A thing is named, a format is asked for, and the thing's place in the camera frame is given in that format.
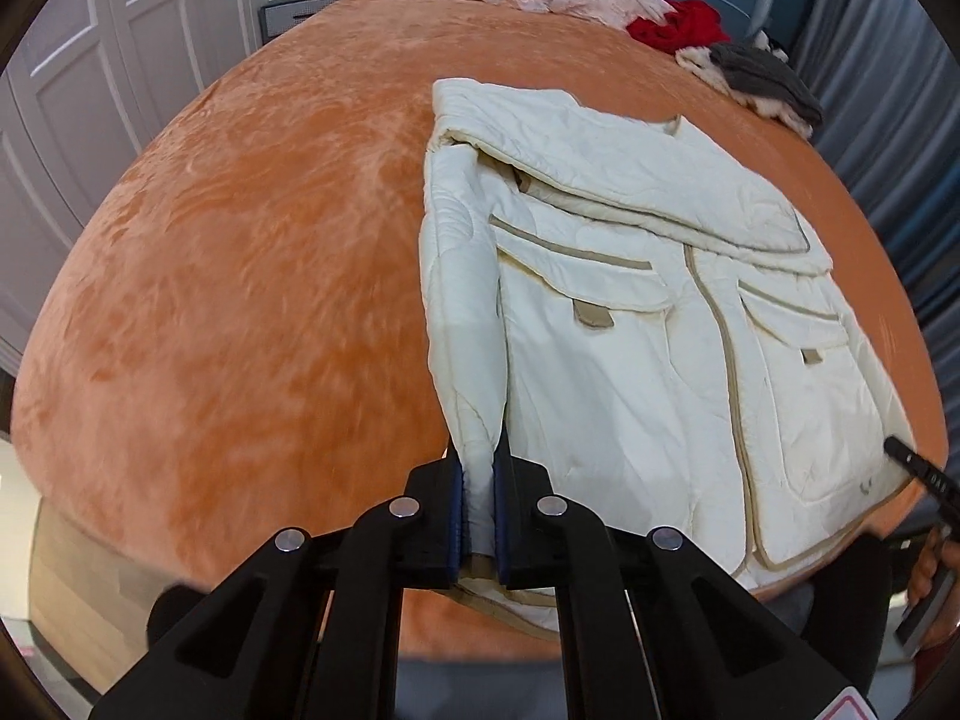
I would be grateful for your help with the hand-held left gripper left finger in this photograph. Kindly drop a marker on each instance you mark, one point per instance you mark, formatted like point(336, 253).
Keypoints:
point(454, 517)

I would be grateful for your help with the red cloth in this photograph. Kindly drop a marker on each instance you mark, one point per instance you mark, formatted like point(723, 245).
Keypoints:
point(682, 26)

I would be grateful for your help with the person's right hand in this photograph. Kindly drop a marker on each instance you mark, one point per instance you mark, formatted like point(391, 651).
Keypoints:
point(924, 566)

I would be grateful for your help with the grey knitted cloth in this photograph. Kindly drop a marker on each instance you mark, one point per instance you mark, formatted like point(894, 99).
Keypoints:
point(765, 79)

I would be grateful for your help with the grey blue curtain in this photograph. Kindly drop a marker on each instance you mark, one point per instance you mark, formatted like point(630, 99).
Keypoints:
point(885, 127)

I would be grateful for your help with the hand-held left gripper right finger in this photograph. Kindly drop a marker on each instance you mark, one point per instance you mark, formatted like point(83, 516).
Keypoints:
point(501, 517)

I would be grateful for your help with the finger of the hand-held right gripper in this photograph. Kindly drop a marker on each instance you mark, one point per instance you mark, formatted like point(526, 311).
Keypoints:
point(926, 474)

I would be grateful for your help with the orange plush blanket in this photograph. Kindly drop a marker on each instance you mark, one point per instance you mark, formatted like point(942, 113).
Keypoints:
point(225, 315)

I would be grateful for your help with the grey nightstand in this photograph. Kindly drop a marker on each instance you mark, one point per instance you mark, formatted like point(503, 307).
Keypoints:
point(289, 19)

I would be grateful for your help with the cream fluffy cloth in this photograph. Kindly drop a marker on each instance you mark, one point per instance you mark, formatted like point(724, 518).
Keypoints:
point(697, 60)

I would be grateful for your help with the white wardrobe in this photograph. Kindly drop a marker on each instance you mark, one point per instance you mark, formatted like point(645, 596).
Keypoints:
point(112, 90)

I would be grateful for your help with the white quilted jacket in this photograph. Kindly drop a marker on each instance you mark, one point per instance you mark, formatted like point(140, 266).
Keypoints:
point(615, 390)

